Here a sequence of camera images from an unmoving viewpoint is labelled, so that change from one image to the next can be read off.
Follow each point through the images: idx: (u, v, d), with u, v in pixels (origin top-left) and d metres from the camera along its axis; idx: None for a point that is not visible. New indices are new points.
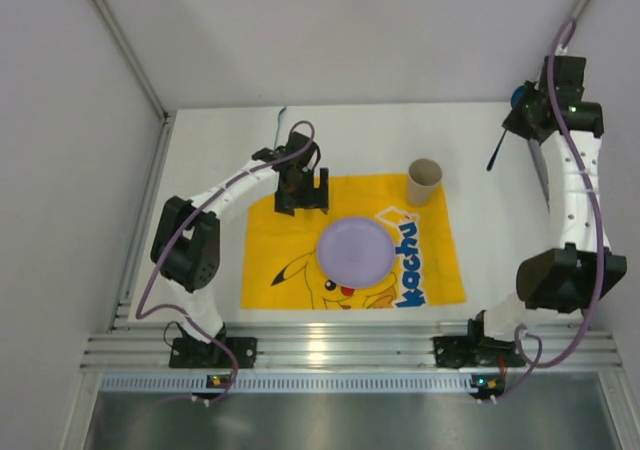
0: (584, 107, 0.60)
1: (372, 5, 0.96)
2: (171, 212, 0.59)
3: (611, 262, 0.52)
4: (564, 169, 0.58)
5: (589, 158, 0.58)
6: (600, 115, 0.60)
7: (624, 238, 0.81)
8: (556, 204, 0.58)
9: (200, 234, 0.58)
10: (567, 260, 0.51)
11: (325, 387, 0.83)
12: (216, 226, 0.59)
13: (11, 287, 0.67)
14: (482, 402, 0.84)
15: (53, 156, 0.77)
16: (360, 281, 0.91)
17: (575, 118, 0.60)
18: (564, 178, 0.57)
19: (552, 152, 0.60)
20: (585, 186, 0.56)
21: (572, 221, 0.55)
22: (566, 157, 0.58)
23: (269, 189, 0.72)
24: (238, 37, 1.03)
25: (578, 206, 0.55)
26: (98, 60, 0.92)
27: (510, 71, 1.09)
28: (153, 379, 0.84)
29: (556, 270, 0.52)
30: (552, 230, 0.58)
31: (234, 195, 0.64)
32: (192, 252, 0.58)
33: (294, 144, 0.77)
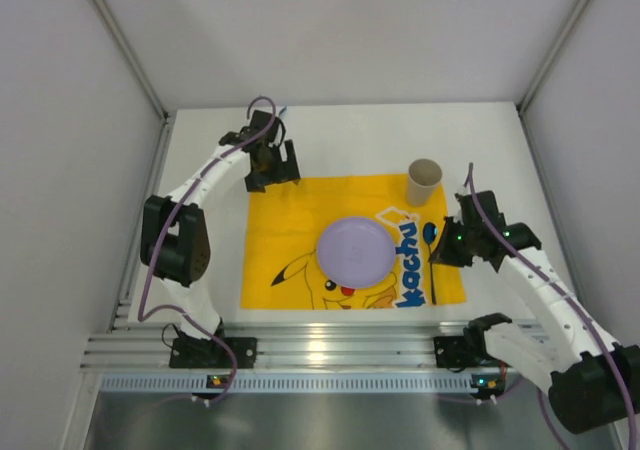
0: (517, 229, 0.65)
1: (372, 5, 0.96)
2: (153, 212, 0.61)
3: (630, 356, 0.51)
4: (533, 285, 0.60)
5: (546, 268, 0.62)
6: (532, 234, 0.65)
7: (625, 239, 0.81)
8: (545, 321, 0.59)
9: (188, 226, 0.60)
10: (592, 373, 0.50)
11: (325, 387, 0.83)
12: (202, 216, 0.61)
13: (11, 286, 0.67)
14: (481, 402, 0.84)
15: (53, 156, 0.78)
16: (360, 281, 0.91)
17: (514, 241, 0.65)
18: (539, 295, 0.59)
19: (513, 275, 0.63)
20: (558, 293, 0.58)
21: (572, 331, 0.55)
22: (527, 273, 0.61)
23: (241, 170, 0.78)
24: (237, 38, 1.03)
25: (568, 315, 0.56)
26: (98, 61, 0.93)
27: (509, 71, 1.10)
28: (153, 379, 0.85)
29: (589, 391, 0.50)
30: (558, 347, 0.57)
31: (210, 183, 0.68)
32: (182, 245, 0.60)
33: (258, 122, 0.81)
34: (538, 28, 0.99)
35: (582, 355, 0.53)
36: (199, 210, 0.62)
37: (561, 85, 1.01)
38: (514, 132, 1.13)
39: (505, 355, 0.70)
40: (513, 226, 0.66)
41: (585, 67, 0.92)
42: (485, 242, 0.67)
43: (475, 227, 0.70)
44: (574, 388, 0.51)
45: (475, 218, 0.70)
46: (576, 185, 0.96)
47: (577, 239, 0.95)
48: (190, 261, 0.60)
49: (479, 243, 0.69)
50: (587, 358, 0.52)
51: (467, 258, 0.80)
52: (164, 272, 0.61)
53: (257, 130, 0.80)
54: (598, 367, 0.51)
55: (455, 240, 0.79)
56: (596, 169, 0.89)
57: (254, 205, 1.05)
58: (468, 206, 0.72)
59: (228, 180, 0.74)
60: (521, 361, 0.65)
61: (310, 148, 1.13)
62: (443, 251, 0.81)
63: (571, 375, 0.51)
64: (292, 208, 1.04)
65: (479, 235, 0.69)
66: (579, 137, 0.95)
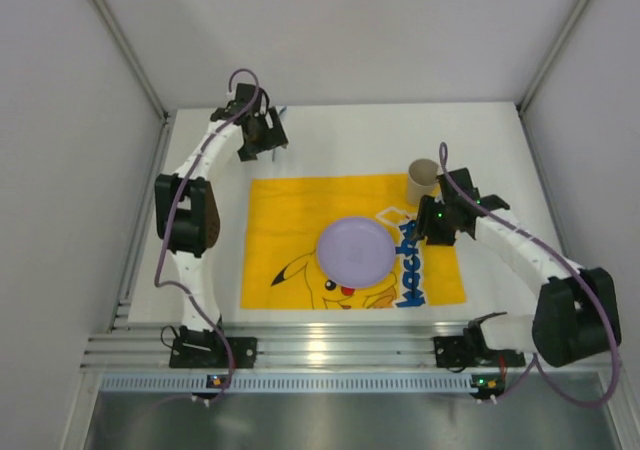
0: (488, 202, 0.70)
1: (372, 6, 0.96)
2: (163, 188, 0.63)
3: (596, 277, 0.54)
4: (503, 235, 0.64)
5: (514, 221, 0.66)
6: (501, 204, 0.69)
7: (624, 241, 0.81)
8: (517, 264, 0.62)
9: (197, 197, 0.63)
10: (560, 291, 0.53)
11: (325, 387, 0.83)
12: (208, 188, 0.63)
13: (11, 287, 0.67)
14: (482, 402, 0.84)
15: (53, 156, 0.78)
16: (360, 281, 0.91)
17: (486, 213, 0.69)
18: (507, 239, 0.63)
19: (484, 231, 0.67)
20: (524, 236, 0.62)
21: (540, 262, 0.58)
22: (497, 227, 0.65)
23: (237, 143, 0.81)
24: (237, 38, 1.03)
25: (535, 251, 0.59)
26: (98, 60, 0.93)
27: (509, 71, 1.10)
28: (153, 379, 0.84)
29: (558, 310, 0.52)
30: (531, 286, 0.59)
31: (211, 157, 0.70)
32: (195, 215, 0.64)
33: (243, 95, 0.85)
34: (538, 28, 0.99)
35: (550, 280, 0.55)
36: (207, 182, 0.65)
37: (561, 85, 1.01)
38: (514, 131, 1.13)
39: (500, 339, 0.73)
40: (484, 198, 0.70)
41: (585, 67, 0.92)
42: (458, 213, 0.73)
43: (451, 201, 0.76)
44: (549, 313, 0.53)
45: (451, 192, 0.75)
46: (576, 186, 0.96)
47: (577, 239, 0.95)
48: (205, 231, 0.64)
49: (454, 214, 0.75)
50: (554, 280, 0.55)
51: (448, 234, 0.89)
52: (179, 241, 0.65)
53: (243, 102, 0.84)
54: (567, 287, 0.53)
55: (437, 218, 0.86)
56: (596, 169, 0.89)
57: (254, 205, 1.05)
58: (445, 183, 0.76)
59: (227, 152, 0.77)
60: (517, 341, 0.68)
61: (310, 147, 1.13)
62: (427, 228, 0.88)
63: (543, 300, 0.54)
64: (292, 207, 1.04)
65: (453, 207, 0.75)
66: (579, 137, 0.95)
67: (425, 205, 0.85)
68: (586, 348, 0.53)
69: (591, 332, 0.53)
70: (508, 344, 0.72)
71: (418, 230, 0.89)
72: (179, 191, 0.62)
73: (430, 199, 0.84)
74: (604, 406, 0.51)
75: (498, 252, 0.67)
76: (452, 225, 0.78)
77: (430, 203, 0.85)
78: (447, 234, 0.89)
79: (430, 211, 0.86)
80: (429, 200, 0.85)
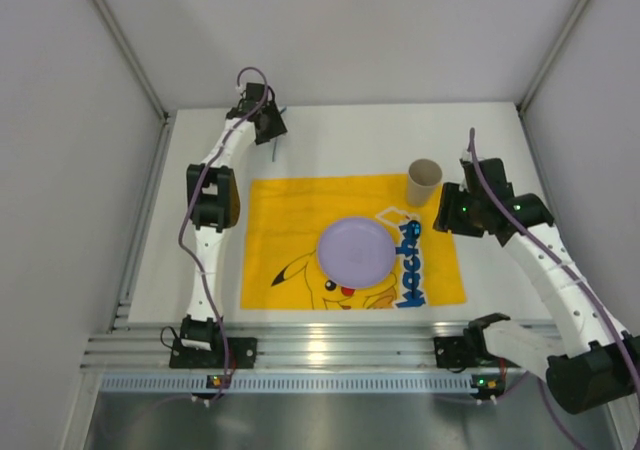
0: (528, 201, 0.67)
1: (372, 7, 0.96)
2: (193, 176, 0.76)
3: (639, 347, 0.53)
4: (544, 266, 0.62)
5: (556, 247, 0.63)
6: (543, 206, 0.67)
7: (624, 241, 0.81)
8: (552, 302, 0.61)
9: (221, 181, 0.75)
10: (598, 362, 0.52)
11: (324, 387, 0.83)
12: (232, 174, 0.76)
13: (11, 287, 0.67)
14: (482, 402, 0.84)
15: (53, 156, 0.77)
16: (360, 281, 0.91)
17: (523, 216, 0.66)
18: (549, 277, 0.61)
19: (522, 251, 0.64)
20: (571, 276, 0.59)
21: (582, 318, 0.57)
22: (538, 254, 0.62)
23: (251, 136, 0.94)
24: (238, 37, 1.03)
25: (578, 301, 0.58)
26: (98, 60, 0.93)
27: (509, 72, 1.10)
28: (153, 379, 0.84)
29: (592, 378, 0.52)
30: (563, 332, 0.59)
31: (231, 149, 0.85)
32: (221, 197, 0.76)
33: (253, 94, 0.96)
34: (538, 28, 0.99)
35: (591, 344, 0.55)
36: (230, 170, 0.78)
37: (561, 86, 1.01)
38: (513, 131, 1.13)
39: (504, 347, 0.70)
40: (523, 198, 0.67)
41: (585, 68, 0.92)
42: (493, 215, 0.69)
43: (481, 198, 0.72)
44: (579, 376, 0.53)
45: (481, 190, 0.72)
46: (576, 186, 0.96)
47: (577, 239, 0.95)
48: (229, 209, 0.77)
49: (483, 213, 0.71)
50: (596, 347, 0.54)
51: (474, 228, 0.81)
52: (205, 220, 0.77)
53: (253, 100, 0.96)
54: (607, 358, 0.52)
55: (461, 210, 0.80)
56: (596, 170, 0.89)
57: (254, 205, 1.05)
58: (472, 176, 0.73)
59: (242, 145, 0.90)
60: (519, 354, 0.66)
61: (310, 148, 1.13)
62: (450, 220, 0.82)
63: (577, 364, 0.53)
64: (292, 207, 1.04)
65: (485, 206, 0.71)
66: (579, 138, 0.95)
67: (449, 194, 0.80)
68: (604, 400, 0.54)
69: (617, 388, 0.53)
70: (510, 355, 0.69)
71: (440, 220, 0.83)
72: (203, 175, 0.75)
73: (451, 187, 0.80)
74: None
75: (527, 271, 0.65)
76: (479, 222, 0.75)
77: (454, 193, 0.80)
78: (472, 230, 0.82)
79: (454, 200, 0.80)
80: (453, 190, 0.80)
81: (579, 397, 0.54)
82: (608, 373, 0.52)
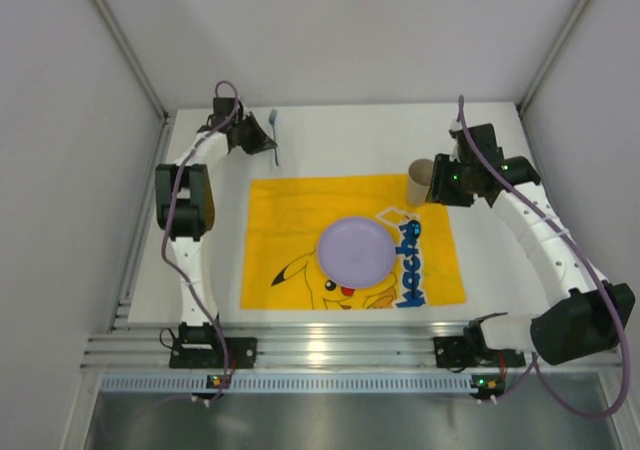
0: (516, 163, 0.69)
1: (372, 7, 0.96)
2: (164, 175, 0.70)
3: (618, 293, 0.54)
4: (529, 222, 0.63)
5: (541, 204, 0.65)
6: (530, 167, 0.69)
7: (624, 240, 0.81)
8: (535, 255, 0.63)
9: (195, 179, 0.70)
10: (579, 307, 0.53)
11: (325, 387, 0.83)
12: (204, 170, 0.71)
13: (11, 286, 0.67)
14: (482, 402, 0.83)
15: (53, 158, 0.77)
16: (360, 281, 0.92)
17: (511, 175, 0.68)
18: (533, 231, 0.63)
19: (509, 209, 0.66)
20: (555, 229, 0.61)
21: (563, 267, 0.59)
22: (523, 209, 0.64)
23: (224, 148, 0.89)
24: (238, 37, 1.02)
25: (561, 252, 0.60)
26: (97, 60, 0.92)
27: (509, 72, 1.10)
28: (153, 379, 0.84)
29: (573, 324, 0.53)
30: (547, 284, 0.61)
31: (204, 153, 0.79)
32: (194, 198, 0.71)
33: (221, 109, 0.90)
34: (538, 28, 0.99)
35: (571, 291, 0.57)
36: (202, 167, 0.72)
37: (561, 86, 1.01)
38: (513, 131, 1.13)
39: (502, 340, 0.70)
40: (511, 160, 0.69)
41: (585, 68, 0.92)
42: (481, 176, 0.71)
43: (471, 163, 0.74)
44: (561, 325, 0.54)
45: (471, 155, 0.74)
46: (576, 186, 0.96)
47: (577, 240, 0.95)
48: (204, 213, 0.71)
49: (472, 178, 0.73)
50: (576, 293, 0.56)
51: (468, 197, 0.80)
52: (177, 229, 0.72)
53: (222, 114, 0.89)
54: (587, 304, 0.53)
55: (451, 180, 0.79)
56: (596, 169, 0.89)
57: (254, 204, 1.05)
58: (463, 143, 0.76)
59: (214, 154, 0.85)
60: (512, 337, 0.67)
61: (310, 148, 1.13)
62: (441, 191, 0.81)
63: (559, 312, 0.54)
64: (292, 206, 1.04)
65: (476, 169, 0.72)
66: (578, 137, 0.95)
67: (439, 165, 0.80)
68: (585, 349, 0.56)
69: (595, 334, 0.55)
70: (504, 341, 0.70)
71: (432, 193, 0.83)
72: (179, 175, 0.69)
73: (443, 159, 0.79)
74: (604, 413, 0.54)
75: (513, 228, 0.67)
76: (469, 191, 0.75)
77: (444, 164, 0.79)
78: (464, 198, 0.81)
79: (444, 172, 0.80)
80: (444, 160, 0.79)
81: (560, 344, 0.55)
82: (589, 319, 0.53)
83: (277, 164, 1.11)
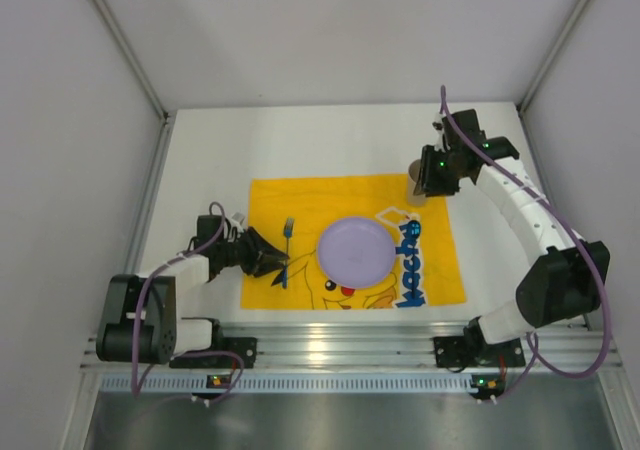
0: (497, 142, 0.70)
1: (373, 7, 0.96)
2: (120, 291, 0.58)
3: (594, 251, 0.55)
4: (508, 191, 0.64)
5: (521, 176, 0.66)
6: (511, 146, 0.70)
7: (623, 240, 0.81)
8: (517, 223, 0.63)
9: (159, 291, 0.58)
10: (555, 262, 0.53)
11: (325, 387, 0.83)
12: (173, 281, 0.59)
13: (11, 285, 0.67)
14: (482, 402, 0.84)
15: (53, 157, 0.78)
16: (360, 281, 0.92)
17: (493, 153, 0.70)
18: (512, 199, 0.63)
19: (490, 182, 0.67)
20: (531, 196, 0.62)
21: (541, 229, 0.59)
22: (503, 180, 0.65)
23: (202, 276, 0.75)
24: (238, 38, 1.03)
25: (538, 215, 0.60)
26: (98, 62, 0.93)
27: (509, 73, 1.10)
28: (152, 379, 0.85)
29: (550, 279, 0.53)
30: (526, 248, 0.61)
31: (177, 268, 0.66)
32: (149, 317, 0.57)
33: (204, 231, 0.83)
34: (538, 28, 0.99)
35: (548, 248, 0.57)
36: (170, 279, 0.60)
37: (561, 86, 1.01)
38: (512, 131, 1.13)
39: (498, 332, 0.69)
40: (493, 139, 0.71)
41: (585, 69, 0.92)
42: (464, 155, 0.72)
43: (456, 147, 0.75)
44: (540, 282, 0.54)
45: (456, 138, 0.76)
46: (576, 187, 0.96)
47: None
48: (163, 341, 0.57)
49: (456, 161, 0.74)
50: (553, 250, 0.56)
51: (454, 182, 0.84)
52: (126, 357, 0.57)
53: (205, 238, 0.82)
54: (563, 260, 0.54)
55: (439, 167, 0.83)
56: (595, 168, 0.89)
57: (254, 206, 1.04)
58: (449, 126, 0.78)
59: (189, 280, 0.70)
60: (507, 320, 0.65)
61: (310, 148, 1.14)
62: (429, 180, 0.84)
63: (537, 269, 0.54)
64: (293, 206, 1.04)
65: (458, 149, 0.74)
66: (578, 137, 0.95)
67: (426, 152, 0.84)
68: (569, 311, 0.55)
69: (575, 293, 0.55)
70: (500, 331, 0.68)
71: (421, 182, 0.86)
72: (144, 288, 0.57)
73: (430, 148, 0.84)
74: (594, 370, 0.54)
75: (496, 202, 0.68)
76: (456, 174, 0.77)
77: (431, 153, 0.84)
78: (450, 186, 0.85)
79: (431, 160, 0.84)
80: (430, 149, 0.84)
81: (542, 303, 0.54)
82: (566, 274, 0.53)
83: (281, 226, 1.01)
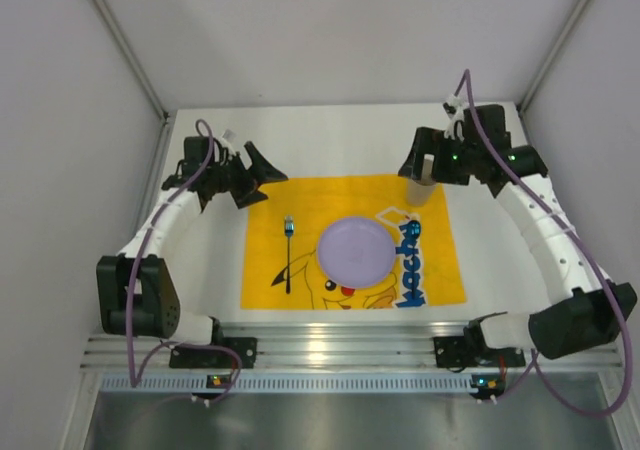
0: (523, 152, 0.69)
1: (373, 6, 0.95)
2: (108, 274, 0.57)
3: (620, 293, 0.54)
4: (534, 217, 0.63)
5: (547, 199, 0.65)
6: (537, 156, 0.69)
7: (623, 240, 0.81)
8: (540, 253, 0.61)
9: (150, 274, 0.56)
10: (580, 305, 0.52)
11: (325, 387, 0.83)
12: (162, 263, 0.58)
13: (11, 285, 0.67)
14: (482, 402, 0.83)
15: (52, 157, 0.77)
16: (360, 282, 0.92)
17: (518, 166, 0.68)
18: (538, 227, 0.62)
19: (515, 205, 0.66)
20: (560, 226, 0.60)
21: (568, 265, 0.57)
22: (529, 204, 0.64)
23: (195, 210, 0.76)
24: (238, 37, 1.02)
25: (565, 249, 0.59)
26: (97, 60, 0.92)
27: (508, 73, 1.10)
28: (153, 379, 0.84)
29: (573, 322, 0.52)
30: (548, 281, 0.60)
31: (164, 230, 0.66)
32: (145, 297, 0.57)
33: (193, 154, 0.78)
34: (538, 29, 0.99)
35: (573, 289, 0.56)
36: (159, 259, 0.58)
37: (561, 86, 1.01)
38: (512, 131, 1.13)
39: (500, 338, 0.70)
40: (518, 150, 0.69)
41: (585, 68, 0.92)
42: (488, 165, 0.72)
43: (477, 149, 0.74)
44: (561, 323, 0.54)
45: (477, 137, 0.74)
46: (576, 186, 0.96)
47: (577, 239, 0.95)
48: (161, 319, 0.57)
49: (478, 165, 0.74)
50: (578, 291, 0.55)
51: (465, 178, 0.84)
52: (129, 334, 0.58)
53: (193, 161, 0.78)
54: (588, 303, 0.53)
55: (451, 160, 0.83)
56: (596, 168, 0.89)
57: (254, 204, 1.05)
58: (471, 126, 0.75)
59: (182, 223, 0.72)
60: (511, 330, 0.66)
61: (310, 148, 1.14)
62: (437, 172, 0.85)
63: (560, 310, 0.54)
64: (293, 206, 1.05)
65: (481, 154, 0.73)
66: (578, 136, 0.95)
67: (422, 137, 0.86)
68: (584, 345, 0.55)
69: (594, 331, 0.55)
70: (503, 339, 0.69)
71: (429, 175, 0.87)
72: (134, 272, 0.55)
73: (425, 130, 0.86)
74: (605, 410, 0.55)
75: (518, 224, 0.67)
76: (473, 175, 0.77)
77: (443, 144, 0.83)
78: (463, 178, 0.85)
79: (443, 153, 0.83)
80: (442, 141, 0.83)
81: (559, 341, 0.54)
82: (590, 318, 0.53)
83: (281, 227, 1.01)
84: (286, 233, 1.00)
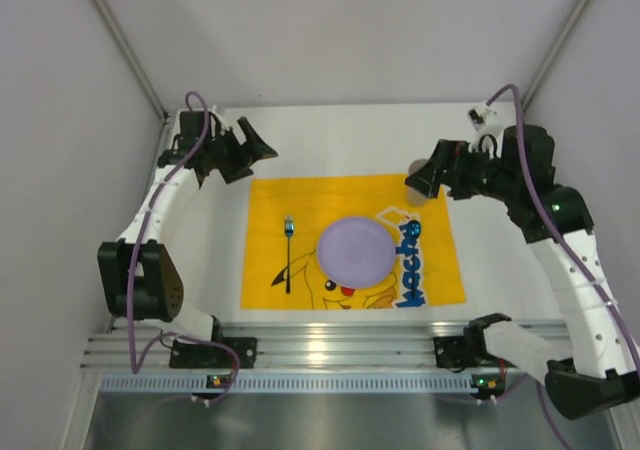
0: (567, 197, 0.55)
1: (373, 5, 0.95)
2: (109, 260, 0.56)
3: None
4: (573, 282, 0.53)
5: (590, 260, 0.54)
6: (584, 204, 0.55)
7: (624, 240, 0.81)
8: (573, 320, 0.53)
9: (152, 259, 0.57)
10: (612, 387, 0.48)
11: (325, 387, 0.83)
12: (164, 248, 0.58)
13: (11, 286, 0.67)
14: (482, 402, 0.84)
15: (52, 158, 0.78)
16: (360, 281, 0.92)
17: (562, 218, 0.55)
18: (576, 294, 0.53)
19: (549, 260, 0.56)
20: (602, 298, 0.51)
21: (604, 344, 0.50)
22: (569, 266, 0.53)
23: (193, 186, 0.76)
24: (238, 37, 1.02)
25: (603, 324, 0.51)
26: (97, 60, 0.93)
27: (508, 73, 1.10)
28: (154, 379, 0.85)
29: (601, 404, 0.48)
30: (578, 351, 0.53)
31: (162, 210, 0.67)
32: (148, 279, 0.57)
33: (189, 127, 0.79)
34: (538, 29, 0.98)
35: (608, 372, 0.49)
36: (161, 244, 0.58)
37: (561, 86, 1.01)
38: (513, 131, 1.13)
39: (505, 351, 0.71)
40: (564, 195, 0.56)
41: (585, 68, 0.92)
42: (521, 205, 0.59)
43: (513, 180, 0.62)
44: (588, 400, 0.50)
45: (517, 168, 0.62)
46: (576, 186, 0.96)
47: None
48: (165, 301, 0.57)
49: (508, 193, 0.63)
50: (612, 376, 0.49)
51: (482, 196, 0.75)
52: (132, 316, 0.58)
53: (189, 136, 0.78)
54: (620, 386, 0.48)
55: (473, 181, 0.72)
56: (596, 168, 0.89)
57: (254, 205, 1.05)
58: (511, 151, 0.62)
59: (180, 200, 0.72)
60: (521, 355, 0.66)
61: (310, 148, 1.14)
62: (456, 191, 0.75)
63: (589, 388, 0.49)
64: (293, 207, 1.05)
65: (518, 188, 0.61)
66: (579, 136, 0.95)
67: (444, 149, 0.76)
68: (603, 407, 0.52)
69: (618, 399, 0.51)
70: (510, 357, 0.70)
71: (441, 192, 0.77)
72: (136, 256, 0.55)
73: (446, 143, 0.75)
74: None
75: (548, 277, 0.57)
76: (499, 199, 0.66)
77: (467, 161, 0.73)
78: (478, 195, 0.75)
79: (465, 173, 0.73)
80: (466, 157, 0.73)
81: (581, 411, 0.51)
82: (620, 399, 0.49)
83: (281, 227, 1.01)
84: (286, 233, 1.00)
